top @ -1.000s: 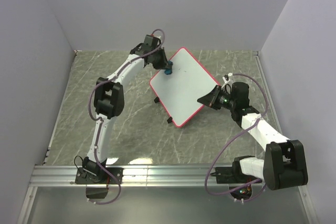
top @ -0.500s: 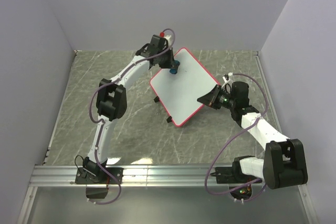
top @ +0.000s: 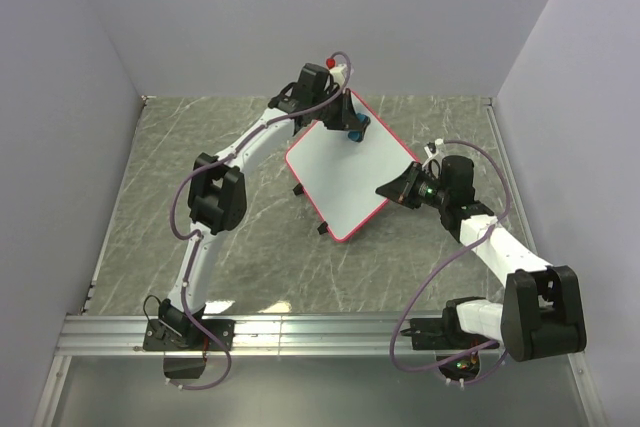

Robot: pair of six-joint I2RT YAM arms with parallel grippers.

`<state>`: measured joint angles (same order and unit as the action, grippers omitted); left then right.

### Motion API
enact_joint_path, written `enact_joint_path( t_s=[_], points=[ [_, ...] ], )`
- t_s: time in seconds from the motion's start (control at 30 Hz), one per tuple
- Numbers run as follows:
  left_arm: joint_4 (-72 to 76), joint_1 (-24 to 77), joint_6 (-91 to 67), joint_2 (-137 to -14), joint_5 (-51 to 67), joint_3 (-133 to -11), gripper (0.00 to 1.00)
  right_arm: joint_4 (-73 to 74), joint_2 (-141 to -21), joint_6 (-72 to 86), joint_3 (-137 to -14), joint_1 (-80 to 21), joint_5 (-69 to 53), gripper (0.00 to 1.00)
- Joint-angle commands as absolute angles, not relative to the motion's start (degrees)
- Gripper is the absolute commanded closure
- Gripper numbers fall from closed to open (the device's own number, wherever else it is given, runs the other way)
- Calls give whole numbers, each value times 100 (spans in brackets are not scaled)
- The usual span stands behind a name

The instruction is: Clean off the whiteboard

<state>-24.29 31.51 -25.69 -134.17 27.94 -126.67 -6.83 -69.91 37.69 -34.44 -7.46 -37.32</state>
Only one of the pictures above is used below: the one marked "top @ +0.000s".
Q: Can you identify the black board clip far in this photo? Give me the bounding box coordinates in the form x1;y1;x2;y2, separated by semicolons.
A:
293;184;305;196

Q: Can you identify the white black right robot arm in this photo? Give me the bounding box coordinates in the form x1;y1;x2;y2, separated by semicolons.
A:
376;155;587;362

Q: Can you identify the black board clip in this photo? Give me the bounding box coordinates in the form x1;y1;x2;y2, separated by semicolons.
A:
293;184;305;196
317;222;328;235

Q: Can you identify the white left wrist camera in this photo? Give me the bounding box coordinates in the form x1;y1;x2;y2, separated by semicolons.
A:
326;57;348;86

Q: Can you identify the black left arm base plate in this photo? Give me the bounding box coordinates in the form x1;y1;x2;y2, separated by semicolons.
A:
142;318;236;352

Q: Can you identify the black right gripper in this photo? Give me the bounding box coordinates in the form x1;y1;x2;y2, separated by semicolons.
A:
375;163;449;211

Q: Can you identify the black board clip near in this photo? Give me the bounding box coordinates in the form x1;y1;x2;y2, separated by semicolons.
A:
317;222;328;235

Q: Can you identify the pink framed whiteboard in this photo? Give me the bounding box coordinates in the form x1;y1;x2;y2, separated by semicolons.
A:
285;93;419;242

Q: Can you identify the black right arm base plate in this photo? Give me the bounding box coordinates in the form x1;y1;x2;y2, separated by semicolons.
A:
401;317;486;351

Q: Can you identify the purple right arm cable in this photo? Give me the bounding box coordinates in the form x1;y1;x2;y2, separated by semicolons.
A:
388;139;512;386

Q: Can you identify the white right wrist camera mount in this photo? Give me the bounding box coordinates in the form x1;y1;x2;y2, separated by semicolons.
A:
423;138;445;167

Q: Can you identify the blue whiteboard eraser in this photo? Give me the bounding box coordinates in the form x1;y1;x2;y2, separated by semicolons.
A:
347;113;371;143

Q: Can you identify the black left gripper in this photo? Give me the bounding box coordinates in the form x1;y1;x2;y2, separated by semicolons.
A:
314;90;364;133

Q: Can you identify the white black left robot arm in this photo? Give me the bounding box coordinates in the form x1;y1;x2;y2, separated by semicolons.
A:
158;52;366;349

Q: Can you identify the aluminium mounting rail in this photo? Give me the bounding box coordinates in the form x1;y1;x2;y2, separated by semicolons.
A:
54;313;397;358

